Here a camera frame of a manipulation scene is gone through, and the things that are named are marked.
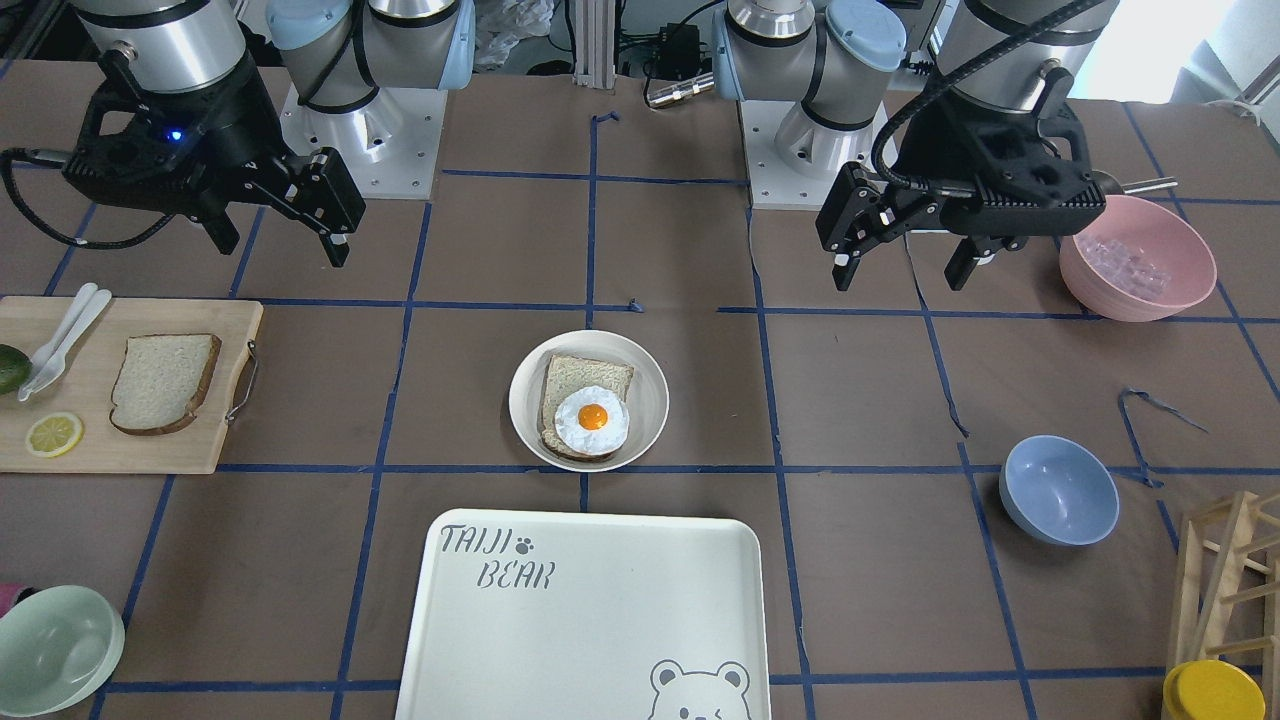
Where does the cream round plate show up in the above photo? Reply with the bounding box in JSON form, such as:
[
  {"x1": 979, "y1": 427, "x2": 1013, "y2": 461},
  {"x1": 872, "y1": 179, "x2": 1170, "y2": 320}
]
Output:
[{"x1": 507, "y1": 331, "x2": 669, "y2": 473}]

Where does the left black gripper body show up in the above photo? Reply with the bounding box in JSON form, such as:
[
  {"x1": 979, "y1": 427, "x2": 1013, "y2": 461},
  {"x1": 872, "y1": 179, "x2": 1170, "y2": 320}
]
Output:
[{"x1": 882, "y1": 72, "x2": 1106, "y2": 237}]

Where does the wooden cup rack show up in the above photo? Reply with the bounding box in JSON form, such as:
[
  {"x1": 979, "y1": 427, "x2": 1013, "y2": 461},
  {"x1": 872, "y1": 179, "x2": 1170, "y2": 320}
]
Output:
[{"x1": 1166, "y1": 491, "x2": 1279, "y2": 694}]

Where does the fried egg toy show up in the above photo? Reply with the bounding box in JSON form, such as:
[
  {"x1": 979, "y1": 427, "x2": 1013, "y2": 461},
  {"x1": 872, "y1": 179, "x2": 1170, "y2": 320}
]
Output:
[{"x1": 552, "y1": 386, "x2": 630, "y2": 457}]

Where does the avocado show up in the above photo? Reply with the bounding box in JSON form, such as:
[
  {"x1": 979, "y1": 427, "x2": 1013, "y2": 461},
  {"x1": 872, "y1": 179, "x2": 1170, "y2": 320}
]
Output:
[{"x1": 0, "y1": 345, "x2": 33, "y2": 396}]

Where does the metal ice scoop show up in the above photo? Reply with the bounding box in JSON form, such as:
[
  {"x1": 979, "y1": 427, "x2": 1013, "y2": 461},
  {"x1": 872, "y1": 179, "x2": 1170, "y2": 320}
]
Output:
[{"x1": 1091, "y1": 169, "x2": 1179, "y2": 196}]

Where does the lemon slice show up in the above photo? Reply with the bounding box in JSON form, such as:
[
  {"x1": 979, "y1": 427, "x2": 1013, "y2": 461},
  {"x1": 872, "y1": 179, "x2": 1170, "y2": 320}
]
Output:
[{"x1": 26, "y1": 413, "x2": 84, "y2": 459}]

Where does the white plastic fork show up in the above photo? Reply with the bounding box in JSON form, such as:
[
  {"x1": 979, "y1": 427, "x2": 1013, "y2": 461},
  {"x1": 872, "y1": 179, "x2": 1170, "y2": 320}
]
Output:
[{"x1": 18, "y1": 288, "x2": 113, "y2": 402}]

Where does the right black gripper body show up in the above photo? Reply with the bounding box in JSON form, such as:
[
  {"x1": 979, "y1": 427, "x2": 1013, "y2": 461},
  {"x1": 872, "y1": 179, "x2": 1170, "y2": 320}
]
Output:
[{"x1": 61, "y1": 50, "x2": 292, "y2": 222}]

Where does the yellow mug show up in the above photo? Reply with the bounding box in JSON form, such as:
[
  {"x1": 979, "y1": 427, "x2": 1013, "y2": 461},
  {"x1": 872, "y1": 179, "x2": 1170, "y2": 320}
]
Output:
[{"x1": 1162, "y1": 659, "x2": 1267, "y2": 719}]

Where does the pink bowl with ice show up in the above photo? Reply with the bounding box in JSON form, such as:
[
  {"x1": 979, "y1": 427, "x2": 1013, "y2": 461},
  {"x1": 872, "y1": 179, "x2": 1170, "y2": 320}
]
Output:
[{"x1": 1059, "y1": 195, "x2": 1219, "y2": 322}]

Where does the cream bear tray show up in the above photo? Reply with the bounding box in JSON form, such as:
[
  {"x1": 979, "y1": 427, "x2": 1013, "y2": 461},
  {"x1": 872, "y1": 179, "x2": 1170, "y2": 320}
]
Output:
[{"x1": 396, "y1": 509, "x2": 771, "y2": 719}]

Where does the wooden cutting board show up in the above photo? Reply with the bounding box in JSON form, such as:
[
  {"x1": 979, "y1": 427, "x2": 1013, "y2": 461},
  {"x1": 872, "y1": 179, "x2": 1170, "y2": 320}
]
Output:
[{"x1": 1, "y1": 297, "x2": 264, "y2": 475}]

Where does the bread slice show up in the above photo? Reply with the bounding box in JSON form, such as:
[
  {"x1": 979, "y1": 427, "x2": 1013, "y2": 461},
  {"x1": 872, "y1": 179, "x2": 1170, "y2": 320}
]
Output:
[
  {"x1": 539, "y1": 354, "x2": 635, "y2": 462},
  {"x1": 109, "y1": 334, "x2": 221, "y2": 436}
]

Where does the bread slice on plate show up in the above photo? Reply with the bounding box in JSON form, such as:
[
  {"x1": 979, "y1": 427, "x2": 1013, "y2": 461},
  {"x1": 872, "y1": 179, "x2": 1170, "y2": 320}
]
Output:
[{"x1": 539, "y1": 354, "x2": 635, "y2": 462}]

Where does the green bowl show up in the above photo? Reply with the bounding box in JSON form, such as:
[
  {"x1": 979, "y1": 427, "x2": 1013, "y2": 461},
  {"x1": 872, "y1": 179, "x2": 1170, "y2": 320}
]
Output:
[{"x1": 1, "y1": 585, "x2": 125, "y2": 717}]

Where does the blue bowl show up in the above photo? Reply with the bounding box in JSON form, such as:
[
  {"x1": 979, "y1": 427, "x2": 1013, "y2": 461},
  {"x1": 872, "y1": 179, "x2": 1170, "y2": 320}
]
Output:
[{"x1": 998, "y1": 436, "x2": 1120, "y2": 547}]

